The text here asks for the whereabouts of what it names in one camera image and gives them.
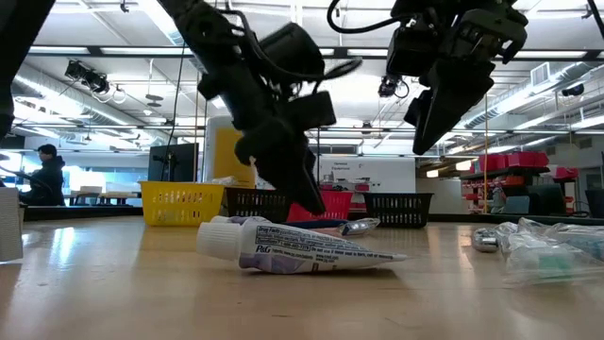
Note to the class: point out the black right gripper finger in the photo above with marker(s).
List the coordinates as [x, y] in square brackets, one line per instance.
[453, 104]
[417, 111]

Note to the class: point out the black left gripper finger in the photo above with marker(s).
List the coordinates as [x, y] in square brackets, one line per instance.
[264, 146]
[302, 165]

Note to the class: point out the blue disposable razor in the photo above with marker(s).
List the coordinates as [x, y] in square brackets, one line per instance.
[325, 223]

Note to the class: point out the black and silver razor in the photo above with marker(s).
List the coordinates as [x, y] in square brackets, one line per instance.
[485, 241]
[358, 227]

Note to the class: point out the teal toothbrush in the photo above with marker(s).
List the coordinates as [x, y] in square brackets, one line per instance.
[547, 264]

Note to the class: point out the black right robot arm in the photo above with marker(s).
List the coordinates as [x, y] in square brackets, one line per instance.
[424, 5]

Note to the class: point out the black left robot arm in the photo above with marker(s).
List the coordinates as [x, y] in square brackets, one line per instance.
[198, 23]

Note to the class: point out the yellow wipes canister white lid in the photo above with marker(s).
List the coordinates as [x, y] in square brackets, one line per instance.
[226, 160]

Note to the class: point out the yellow vertical pole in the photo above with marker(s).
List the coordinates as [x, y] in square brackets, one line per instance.
[485, 141]

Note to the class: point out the red plastic basket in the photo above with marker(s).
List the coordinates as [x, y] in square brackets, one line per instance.
[340, 205]

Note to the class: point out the black plastic basket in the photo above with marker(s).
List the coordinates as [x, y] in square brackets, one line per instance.
[257, 203]
[398, 210]

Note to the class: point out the ceiling light strip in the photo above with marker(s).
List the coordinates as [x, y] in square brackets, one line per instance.
[549, 54]
[141, 50]

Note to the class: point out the red storage bin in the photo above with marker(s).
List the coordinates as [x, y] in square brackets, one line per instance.
[521, 159]
[566, 172]
[493, 163]
[541, 159]

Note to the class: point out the white board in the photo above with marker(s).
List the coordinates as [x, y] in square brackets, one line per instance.
[373, 175]

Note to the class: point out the black storage shelf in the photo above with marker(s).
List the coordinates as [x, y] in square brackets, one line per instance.
[500, 171]

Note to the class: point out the white printed toothpaste tube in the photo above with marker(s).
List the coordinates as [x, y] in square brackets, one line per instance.
[302, 248]

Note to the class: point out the black computer monitor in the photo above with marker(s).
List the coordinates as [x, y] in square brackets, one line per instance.
[174, 163]

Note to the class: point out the yellow plastic basket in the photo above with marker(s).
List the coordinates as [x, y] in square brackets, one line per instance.
[181, 203]

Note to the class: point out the blue toothbrush in clear wrapper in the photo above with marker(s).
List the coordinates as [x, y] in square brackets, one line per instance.
[580, 243]

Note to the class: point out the person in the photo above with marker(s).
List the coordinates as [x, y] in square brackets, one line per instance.
[47, 179]

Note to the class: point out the white ribbed object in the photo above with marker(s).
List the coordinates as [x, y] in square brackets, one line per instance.
[9, 226]

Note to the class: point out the black overhead camera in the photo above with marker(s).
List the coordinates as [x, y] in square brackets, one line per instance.
[87, 75]
[389, 86]

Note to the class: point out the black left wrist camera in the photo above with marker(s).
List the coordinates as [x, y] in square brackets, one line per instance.
[313, 111]

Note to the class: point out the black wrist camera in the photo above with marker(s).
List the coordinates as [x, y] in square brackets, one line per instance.
[410, 49]
[313, 111]

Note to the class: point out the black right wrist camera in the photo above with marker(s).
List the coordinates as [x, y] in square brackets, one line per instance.
[410, 49]

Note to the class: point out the silver air duct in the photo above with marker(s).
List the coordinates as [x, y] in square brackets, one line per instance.
[519, 99]

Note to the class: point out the black aluminium table frame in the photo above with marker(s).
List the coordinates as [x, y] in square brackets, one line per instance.
[71, 213]

